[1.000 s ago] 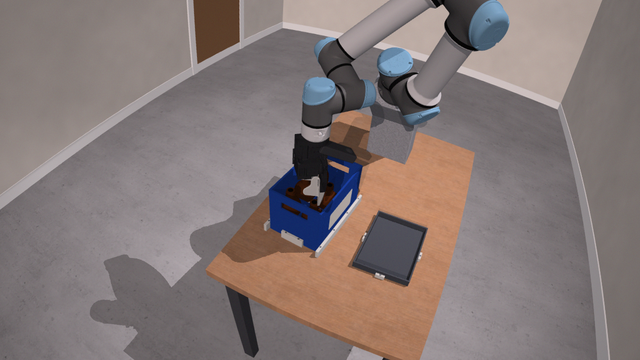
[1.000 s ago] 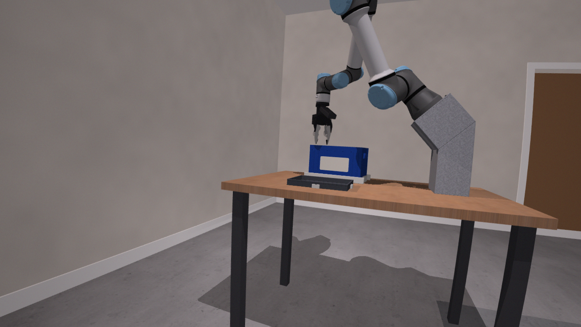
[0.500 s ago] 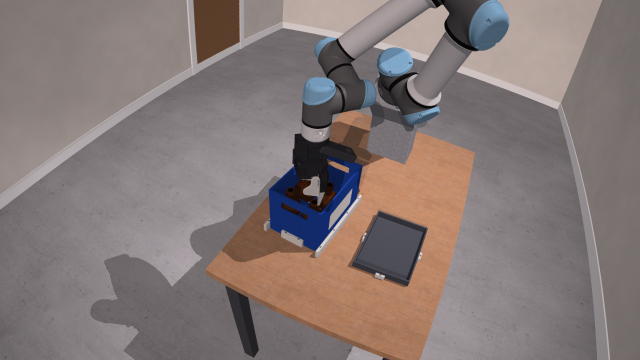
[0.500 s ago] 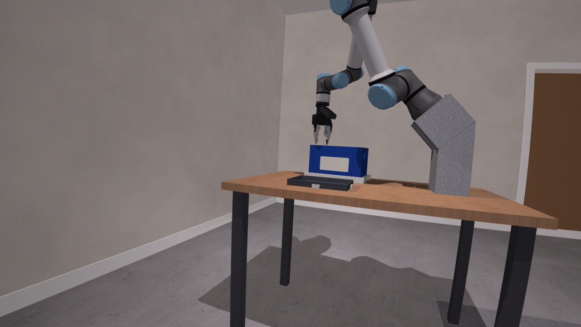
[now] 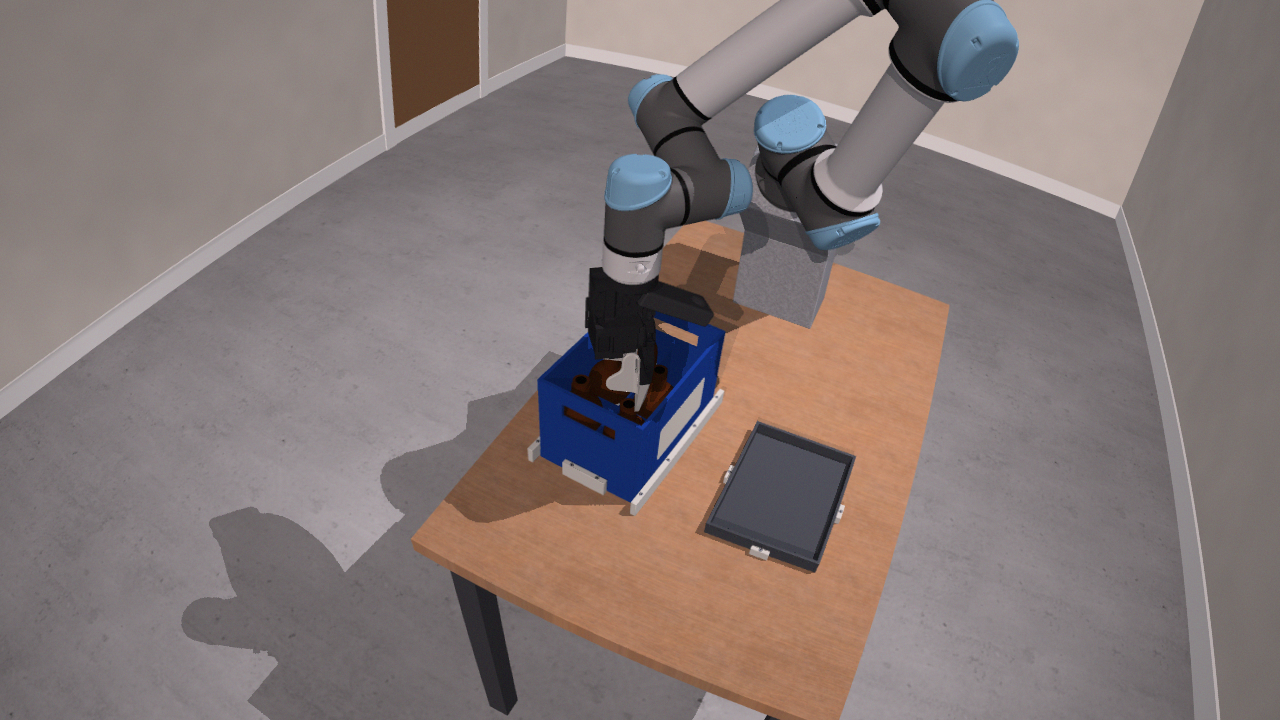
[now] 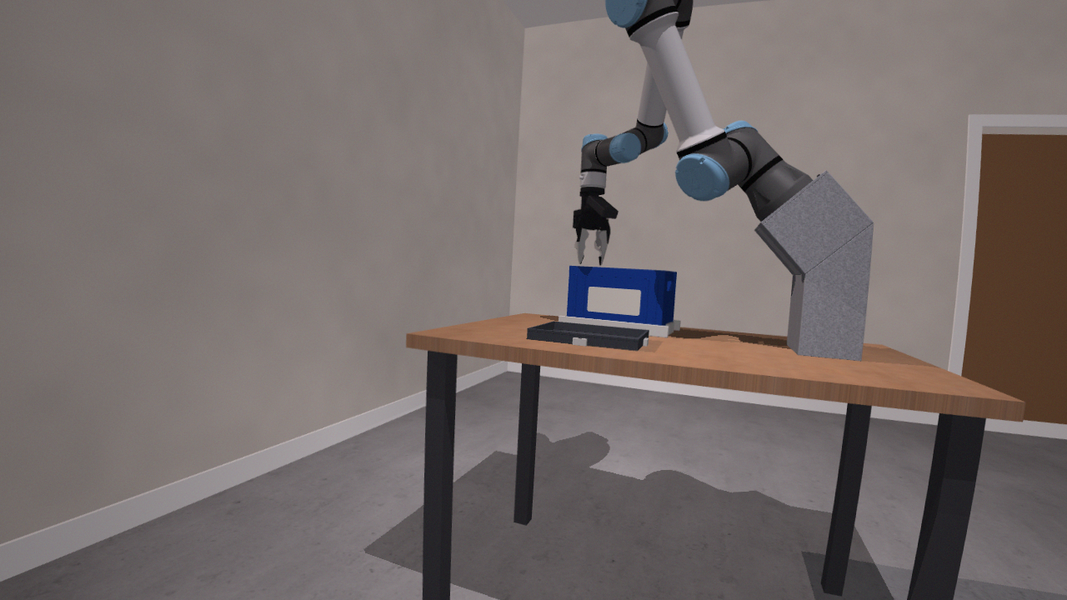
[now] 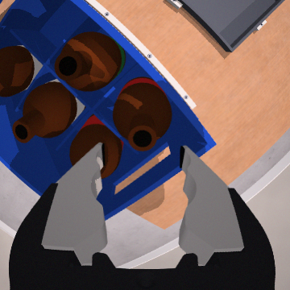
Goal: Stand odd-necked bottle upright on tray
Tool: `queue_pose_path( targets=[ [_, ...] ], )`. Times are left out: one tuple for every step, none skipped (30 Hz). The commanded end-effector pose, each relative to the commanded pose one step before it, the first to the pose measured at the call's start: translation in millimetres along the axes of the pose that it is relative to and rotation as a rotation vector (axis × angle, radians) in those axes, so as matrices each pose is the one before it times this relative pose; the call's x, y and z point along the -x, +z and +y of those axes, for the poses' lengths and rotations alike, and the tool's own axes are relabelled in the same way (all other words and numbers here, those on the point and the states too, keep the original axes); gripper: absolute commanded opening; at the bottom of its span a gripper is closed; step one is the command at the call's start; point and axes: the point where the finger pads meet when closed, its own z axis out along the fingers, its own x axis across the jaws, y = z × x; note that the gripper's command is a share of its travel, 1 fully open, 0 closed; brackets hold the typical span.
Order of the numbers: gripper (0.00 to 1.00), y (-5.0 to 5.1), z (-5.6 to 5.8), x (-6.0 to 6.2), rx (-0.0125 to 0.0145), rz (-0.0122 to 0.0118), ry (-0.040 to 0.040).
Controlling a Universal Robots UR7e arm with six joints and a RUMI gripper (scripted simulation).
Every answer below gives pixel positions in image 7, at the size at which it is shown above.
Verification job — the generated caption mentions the brown glass bottle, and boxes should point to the brown glass bottle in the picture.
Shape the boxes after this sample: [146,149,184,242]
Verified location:
[0,45,43,97]
[69,114,124,179]
[12,79,85,143]
[113,77,172,151]
[55,31,126,92]

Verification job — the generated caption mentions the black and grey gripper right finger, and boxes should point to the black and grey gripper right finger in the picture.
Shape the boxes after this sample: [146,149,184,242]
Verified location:
[179,145,276,290]

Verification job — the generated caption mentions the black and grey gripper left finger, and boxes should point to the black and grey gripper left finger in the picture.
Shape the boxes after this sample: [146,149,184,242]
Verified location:
[9,143,107,290]

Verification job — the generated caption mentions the dark grey tray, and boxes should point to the dark grey tray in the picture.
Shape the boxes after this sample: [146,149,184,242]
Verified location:
[178,0,285,52]

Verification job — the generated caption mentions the blue plastic crate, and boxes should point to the blue plastic crate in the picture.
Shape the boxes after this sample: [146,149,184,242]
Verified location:
[0,0,217,220]

